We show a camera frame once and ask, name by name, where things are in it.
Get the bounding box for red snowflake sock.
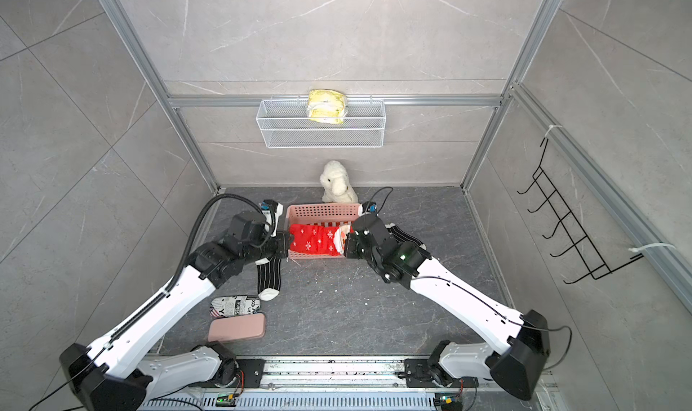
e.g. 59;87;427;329
289;224;351;257

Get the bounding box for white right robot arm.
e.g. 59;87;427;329
334;213;553;400

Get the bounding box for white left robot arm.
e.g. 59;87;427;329
59;193;290;410

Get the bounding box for black white striped sock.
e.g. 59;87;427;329
256;257;282;301

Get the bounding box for pink plastic basket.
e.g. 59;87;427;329
285;203;361;260

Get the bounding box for white plush toy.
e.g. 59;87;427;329
320;161;359;204

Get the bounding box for pink case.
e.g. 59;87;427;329
207;313;266;343

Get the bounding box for yellow packet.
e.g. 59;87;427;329
306;90;348;125

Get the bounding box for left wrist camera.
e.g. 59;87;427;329
261;200;284;237

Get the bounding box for white wire wall basket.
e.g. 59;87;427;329
256;99;387;149

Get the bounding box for metal base rail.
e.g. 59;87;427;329
143;355;566;410

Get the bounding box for black wall hook rack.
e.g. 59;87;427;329
516;138;644;285

